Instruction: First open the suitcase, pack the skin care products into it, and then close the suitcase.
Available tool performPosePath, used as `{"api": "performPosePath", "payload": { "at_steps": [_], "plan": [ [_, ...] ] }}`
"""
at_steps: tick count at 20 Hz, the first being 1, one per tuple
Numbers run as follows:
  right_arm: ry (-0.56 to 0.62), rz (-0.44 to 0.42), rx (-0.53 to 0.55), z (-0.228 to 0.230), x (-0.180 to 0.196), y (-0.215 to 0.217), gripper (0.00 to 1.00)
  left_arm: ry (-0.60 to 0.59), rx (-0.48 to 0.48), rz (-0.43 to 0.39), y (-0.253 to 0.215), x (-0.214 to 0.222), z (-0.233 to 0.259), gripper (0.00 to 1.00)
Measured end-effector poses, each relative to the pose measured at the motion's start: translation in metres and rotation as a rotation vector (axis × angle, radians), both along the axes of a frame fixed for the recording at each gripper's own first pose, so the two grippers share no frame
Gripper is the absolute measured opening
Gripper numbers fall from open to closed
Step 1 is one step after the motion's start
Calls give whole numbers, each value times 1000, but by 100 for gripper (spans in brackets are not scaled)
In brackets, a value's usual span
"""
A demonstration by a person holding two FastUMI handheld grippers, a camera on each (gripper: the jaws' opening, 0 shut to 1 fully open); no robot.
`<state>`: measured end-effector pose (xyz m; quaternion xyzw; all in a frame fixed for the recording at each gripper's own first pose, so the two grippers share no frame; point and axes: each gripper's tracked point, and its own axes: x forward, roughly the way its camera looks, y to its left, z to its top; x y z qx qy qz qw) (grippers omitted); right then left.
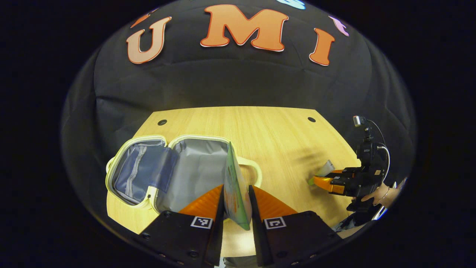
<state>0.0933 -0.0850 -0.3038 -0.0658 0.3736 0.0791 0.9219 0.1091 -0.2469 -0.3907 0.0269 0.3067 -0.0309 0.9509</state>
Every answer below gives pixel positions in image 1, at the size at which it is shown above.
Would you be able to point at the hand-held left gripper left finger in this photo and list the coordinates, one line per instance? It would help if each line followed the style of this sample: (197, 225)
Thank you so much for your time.
(193, 242)

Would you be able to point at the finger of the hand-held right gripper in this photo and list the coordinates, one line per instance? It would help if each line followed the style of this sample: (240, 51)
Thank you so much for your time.
(329, 184)
(344, 172)

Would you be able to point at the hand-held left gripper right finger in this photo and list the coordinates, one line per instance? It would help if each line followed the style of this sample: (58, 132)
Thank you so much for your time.
(290, 238)

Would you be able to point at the small green-capped tube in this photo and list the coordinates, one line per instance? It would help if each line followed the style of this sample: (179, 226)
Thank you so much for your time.
(326, 168)

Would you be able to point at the white green-print tube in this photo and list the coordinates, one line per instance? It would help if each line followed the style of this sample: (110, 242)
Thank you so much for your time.
(238, 193)

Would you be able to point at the cream yellow-trimmed suitcase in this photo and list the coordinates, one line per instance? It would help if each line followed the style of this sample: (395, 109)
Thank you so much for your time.
(197, 167)

